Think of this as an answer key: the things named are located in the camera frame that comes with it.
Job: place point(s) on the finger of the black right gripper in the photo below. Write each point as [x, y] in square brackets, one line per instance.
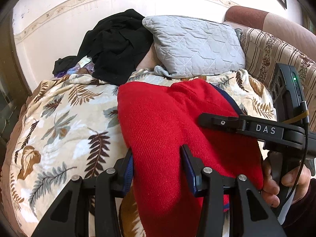
[210, 121]

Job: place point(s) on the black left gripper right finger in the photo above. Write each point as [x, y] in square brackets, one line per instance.
[249, 214]

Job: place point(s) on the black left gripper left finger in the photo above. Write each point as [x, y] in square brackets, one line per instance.
[68, 215]

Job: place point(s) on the blue and red knit sweater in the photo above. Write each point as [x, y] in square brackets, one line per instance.
[155, 122]

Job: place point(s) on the small dark purple clothes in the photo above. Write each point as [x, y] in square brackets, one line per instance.
[76, 66]

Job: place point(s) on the person right hand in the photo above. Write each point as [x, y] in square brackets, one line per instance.
[271, 188]

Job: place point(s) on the grey quilted pillow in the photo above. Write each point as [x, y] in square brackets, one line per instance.
[189, 47]

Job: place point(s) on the striped beige floral pillow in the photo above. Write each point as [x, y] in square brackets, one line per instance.
[262, 51]

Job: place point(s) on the leaf pattern fleece blanket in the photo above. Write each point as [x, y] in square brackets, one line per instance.
[70, 126]

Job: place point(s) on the reddish brown headboard cushion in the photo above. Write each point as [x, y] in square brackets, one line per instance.
[284, 29]

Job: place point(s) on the black garment pile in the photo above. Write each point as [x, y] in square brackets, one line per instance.
[116, 45]

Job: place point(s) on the wooden glass door cabinet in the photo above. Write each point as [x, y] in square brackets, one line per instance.
[14, 87]

